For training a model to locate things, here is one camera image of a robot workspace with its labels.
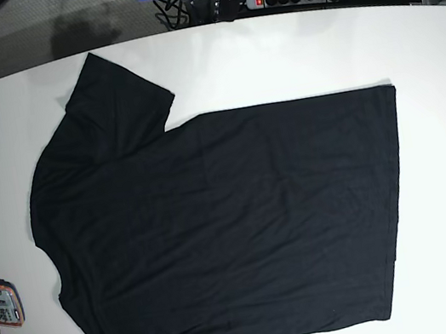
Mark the black T-shirt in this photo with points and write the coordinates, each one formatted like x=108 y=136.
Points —
x=274 y=219

